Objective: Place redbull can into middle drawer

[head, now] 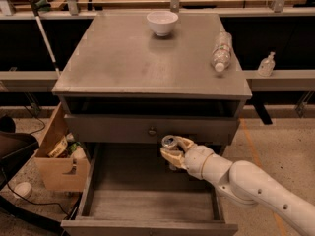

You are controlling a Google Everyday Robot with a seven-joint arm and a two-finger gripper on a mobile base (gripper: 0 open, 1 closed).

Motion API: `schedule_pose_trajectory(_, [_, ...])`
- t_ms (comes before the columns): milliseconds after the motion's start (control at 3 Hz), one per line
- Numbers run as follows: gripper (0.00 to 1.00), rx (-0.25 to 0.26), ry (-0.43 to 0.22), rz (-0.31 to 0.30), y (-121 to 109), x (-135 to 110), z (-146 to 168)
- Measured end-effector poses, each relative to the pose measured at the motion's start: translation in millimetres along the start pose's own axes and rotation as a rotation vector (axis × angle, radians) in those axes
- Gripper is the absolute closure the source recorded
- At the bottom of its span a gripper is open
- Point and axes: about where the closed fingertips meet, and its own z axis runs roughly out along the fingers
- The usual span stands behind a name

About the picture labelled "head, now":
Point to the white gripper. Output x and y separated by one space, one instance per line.
196 161

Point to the silver redbull can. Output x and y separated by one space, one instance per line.
169 150

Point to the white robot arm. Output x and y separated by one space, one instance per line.
242 182

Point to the open grey middle drawer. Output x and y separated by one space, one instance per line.
131 191

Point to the grey wooden drawer cabinet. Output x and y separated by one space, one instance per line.
120 67

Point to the closed grey upper drawer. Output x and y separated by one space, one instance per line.
149 130

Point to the clear plastic water bottle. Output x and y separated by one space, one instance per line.
221 55

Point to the cardboard box with items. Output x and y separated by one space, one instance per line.
60 174

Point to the clear hand sanitizer bottle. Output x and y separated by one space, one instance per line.
267 65

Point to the white ceramic bowl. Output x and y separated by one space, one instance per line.
162 23

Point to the white round lid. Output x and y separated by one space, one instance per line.
23 190

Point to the black chair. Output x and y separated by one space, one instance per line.
15 150

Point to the white stick with black grip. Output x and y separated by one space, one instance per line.
44 36

